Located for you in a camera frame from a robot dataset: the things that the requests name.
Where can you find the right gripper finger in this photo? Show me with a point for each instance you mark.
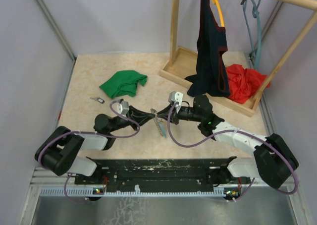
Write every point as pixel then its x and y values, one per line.
pixel 165 111
pixel 165 117

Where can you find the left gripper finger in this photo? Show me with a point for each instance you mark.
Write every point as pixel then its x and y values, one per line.
pixel 142 119
pixel 135 113

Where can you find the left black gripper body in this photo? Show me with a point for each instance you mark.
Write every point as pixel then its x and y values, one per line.
pixel 124 123

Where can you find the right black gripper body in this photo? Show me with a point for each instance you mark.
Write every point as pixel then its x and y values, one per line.
pixel 184 114

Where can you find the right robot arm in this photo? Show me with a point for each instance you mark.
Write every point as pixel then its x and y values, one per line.
pixel 270 158

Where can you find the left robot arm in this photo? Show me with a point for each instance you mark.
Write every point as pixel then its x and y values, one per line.
pixel 59 153

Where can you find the green cloth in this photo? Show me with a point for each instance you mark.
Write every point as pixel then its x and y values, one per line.
pixel 123 83

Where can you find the dark navy garment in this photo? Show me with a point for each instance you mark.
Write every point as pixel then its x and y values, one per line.
pixel 211 76

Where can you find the red cloth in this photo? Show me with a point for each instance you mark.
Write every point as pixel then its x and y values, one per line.
pixel 243 82

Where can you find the yellow hanger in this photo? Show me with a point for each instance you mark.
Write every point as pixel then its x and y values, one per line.
pixel 216 3

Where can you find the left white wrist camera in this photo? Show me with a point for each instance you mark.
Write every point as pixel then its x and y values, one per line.
pixel 123 108

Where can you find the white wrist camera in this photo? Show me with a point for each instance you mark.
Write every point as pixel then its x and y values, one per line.
pixel 176 97
pixel 123 108

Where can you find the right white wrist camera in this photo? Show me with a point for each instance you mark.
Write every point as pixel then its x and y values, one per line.
pixel 176 97

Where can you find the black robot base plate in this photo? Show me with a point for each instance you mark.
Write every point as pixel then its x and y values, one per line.
pixel 161 175

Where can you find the aluminium rail frame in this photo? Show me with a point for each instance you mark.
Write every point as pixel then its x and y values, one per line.
pixel 47 177

